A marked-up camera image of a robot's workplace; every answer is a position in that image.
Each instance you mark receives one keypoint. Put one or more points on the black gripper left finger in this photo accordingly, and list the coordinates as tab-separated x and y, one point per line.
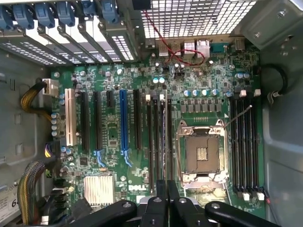
155	212

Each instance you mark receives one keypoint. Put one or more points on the grey metal PC case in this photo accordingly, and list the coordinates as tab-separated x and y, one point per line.
279	153

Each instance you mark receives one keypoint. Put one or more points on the green Dell motherboard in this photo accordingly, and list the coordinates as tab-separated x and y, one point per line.
142	78

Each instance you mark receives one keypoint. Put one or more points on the short black expansion slot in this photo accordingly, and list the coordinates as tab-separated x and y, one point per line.
109	99

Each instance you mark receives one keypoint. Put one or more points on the silver rear port block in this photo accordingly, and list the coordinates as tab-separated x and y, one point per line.
203	47
175	48
189	47
163	50

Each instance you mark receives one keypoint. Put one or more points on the installed RAM stick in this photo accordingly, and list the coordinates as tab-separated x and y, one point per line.
166	132

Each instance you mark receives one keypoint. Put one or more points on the white labelled drive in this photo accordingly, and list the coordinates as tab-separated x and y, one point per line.
9	201

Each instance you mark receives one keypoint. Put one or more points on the black RAM slot white latches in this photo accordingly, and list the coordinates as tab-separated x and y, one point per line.
241	142
149	142
162	104
254	142

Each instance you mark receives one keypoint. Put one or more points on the white PCI expansion slot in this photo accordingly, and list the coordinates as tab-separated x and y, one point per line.
70	118

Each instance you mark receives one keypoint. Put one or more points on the blue card retention clip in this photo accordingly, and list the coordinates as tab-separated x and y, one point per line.
89	8
23	16
109	11
46	15
6	17
66	14

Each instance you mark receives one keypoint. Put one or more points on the perforated metal slot cover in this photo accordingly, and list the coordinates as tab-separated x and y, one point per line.
62	56
123	47

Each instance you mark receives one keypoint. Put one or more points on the thin metal locking lever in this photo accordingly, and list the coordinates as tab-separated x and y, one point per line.
236	117

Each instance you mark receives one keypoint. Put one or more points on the small silver rear port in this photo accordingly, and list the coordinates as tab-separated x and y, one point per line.
239	44

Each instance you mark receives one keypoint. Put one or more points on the blue expansion slot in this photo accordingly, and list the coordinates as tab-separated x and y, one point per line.
124	118

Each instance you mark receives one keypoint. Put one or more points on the metal CPU socket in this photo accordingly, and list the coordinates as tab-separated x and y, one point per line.
201	153

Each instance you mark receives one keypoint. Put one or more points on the long black expansion slot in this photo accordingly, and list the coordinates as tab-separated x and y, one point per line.
137	118
85	120
97	120

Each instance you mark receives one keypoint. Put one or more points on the white power connector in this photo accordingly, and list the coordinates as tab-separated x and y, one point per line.
50	88

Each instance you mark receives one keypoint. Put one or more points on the silver finned heat sink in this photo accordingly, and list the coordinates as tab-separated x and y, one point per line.
98	190

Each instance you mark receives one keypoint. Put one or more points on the blue serial port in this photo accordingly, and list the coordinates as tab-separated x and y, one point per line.
219	47

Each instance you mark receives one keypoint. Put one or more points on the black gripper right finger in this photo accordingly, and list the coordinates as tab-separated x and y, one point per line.
184	212

